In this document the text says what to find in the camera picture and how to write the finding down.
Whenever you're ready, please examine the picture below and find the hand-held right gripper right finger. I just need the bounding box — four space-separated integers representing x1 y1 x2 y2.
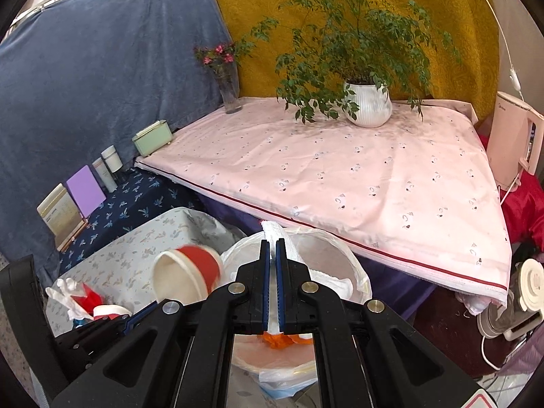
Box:
275 238 499 408

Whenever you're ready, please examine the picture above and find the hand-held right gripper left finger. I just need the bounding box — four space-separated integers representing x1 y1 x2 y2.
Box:
51 240 273 408

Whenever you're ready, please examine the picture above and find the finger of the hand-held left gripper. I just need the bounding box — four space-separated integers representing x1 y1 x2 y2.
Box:
55 314 143 351

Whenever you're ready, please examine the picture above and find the red and white crushed wrapper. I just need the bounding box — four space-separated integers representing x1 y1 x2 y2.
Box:
73 284 132 328

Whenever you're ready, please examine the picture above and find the white tissue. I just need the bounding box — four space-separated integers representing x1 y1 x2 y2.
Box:
45 277 86 320
260 220 299 336

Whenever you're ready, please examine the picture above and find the trash bin with plastic liner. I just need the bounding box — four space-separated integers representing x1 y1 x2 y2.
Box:
220 221 373 400

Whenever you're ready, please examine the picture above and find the red and white paper cup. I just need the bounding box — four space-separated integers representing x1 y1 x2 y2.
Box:
152 244 222 305

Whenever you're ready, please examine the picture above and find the beige waste bin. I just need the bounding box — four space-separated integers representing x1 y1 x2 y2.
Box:
232 334 317 377

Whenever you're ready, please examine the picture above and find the orange plastic scrap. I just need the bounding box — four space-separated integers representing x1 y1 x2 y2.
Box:
261 332 316 350

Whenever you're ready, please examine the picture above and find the beige calendar on wooden stand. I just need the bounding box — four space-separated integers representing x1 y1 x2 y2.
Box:
36 183 90 253

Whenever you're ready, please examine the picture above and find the blue plastic bag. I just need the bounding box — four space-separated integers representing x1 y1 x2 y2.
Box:
258 365 318 401

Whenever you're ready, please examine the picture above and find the pink printed tablecloth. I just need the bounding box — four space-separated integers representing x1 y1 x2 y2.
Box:
135 97 513 307

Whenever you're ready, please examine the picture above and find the navy floral cloth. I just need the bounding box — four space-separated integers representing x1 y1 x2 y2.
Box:
57 168 205 267

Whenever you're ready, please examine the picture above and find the purple card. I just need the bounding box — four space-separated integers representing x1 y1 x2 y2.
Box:
66 164 107 219

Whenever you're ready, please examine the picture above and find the white bottle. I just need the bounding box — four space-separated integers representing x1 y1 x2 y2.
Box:
92 157 118 194

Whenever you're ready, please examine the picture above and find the white jar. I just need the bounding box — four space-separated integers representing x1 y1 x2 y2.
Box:
101 145 123 174

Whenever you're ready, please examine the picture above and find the dark red cloth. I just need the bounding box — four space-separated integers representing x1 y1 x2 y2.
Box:
411 288 513 380

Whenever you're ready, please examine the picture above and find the green tissue box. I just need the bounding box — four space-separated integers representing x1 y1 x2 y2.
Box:
131 120 174 157

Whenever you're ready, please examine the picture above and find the glass vase with pink flowers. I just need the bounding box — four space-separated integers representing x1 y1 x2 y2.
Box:
193 42 244 115

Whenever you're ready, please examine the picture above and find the crumpled clear plastic bag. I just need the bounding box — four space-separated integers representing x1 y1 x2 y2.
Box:
454 290 507 318

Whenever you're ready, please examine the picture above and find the green plant in white pot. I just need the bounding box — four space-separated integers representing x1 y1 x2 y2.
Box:
236 0 464 129

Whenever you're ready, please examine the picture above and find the white blender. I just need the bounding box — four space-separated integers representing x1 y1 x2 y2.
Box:
476 258 544 341

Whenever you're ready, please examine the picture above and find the blue hanging blanket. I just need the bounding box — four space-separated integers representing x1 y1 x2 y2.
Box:
0 0 244 273

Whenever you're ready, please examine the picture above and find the pink padded jacket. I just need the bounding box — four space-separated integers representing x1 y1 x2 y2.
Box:
500 335 544 377

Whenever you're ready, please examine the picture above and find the pink electric kettle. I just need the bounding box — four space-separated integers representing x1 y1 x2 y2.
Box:
485 91 544 192

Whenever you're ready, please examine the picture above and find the yellow patterned cloth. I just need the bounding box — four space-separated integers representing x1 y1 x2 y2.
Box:
203 0 501 125

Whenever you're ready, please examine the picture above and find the white cable with switch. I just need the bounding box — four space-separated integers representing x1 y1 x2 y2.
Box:
463 0 524 99

